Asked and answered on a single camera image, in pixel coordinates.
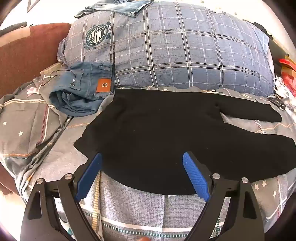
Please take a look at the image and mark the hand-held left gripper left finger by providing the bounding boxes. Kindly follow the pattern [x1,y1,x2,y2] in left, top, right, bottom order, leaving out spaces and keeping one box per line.
[20,152,103,241]

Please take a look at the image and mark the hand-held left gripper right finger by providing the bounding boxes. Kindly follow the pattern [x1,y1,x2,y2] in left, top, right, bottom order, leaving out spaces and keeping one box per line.
[182,151,265,241]

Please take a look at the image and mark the grey star-print bed sheet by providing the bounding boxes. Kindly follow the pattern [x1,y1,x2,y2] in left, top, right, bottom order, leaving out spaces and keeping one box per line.
[0,67,296,241]

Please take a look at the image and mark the folded blue jeans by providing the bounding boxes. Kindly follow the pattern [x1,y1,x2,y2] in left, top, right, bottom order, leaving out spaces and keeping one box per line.
[39,61,116,117]

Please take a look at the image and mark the thin black eyeglasses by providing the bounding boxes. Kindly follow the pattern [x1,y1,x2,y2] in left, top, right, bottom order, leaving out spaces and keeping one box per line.
[41,68,77,88]

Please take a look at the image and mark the black plastic object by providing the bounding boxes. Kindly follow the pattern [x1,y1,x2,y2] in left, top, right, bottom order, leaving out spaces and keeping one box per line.
[268,96,287,109]

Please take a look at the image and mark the blue plaid pillow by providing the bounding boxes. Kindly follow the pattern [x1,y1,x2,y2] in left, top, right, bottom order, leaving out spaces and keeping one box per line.
[57,0,275,97]

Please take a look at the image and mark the brown headboard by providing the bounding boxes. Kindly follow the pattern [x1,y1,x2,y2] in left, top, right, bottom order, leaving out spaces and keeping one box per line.
[0,22,72,98]

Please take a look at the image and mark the red packet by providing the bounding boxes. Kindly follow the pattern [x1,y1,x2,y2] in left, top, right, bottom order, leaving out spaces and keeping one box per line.
[279,58,296,93]

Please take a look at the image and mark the dark bedside cabinet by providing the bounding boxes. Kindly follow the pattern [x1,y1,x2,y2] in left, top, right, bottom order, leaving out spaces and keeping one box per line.
[252,21,296,70]

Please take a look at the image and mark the dark grey object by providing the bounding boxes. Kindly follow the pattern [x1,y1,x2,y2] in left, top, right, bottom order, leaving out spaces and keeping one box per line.
[0,22,28,35]

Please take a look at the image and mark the light washed denim jeans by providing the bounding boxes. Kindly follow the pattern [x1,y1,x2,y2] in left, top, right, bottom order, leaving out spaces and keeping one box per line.
[74,0,155,19]

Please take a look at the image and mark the white strapped cloth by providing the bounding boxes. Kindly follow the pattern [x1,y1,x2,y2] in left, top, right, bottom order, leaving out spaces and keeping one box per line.
[274,74,293,98]

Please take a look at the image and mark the framed wall picture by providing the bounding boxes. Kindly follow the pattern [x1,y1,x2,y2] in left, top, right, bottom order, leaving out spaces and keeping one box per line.
[26,0,42,13]

